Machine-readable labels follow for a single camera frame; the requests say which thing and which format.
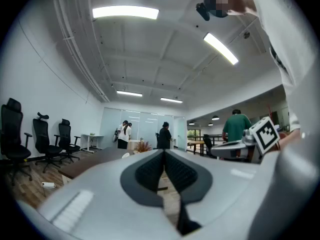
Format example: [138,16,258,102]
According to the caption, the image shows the long ceiling light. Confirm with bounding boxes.
[116,90,143,98]
[203,32,239,66]
[92,5,160,20]
[160,97,183,104]

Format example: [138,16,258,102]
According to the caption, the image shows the person's grey shirt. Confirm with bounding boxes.
[248,0,320,135]

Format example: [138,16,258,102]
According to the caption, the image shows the white desk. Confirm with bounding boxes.
[80,133,105,154]

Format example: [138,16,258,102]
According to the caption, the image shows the black head camera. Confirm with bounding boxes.
[195,2,211,22]

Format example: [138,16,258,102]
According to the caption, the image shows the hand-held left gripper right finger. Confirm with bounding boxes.
[164,148,273,240]

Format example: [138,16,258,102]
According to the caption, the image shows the person's right forearm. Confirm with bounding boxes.
[277,128,302,151]

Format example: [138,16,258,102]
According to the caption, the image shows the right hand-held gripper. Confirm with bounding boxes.
[211,116,281,164]

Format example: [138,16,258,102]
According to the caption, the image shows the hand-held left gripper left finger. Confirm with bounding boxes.
[37,148,182,240]

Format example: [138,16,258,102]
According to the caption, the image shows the white ceiling pipes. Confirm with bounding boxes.
[51,0,111,103]

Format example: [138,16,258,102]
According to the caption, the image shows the light wooden desk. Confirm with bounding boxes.
[187,140,206,155]

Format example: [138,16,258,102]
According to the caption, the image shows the black office chair curved headrest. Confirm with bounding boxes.
[32,111,63,174]

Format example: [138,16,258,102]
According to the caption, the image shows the round table beige cloth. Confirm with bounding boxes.
[127,138,144,150]

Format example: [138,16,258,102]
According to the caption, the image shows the dark wooden table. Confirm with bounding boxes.
[57,146,142,185]

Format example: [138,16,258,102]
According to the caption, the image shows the dried brown plant white pot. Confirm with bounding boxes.
[134,140,153,154]

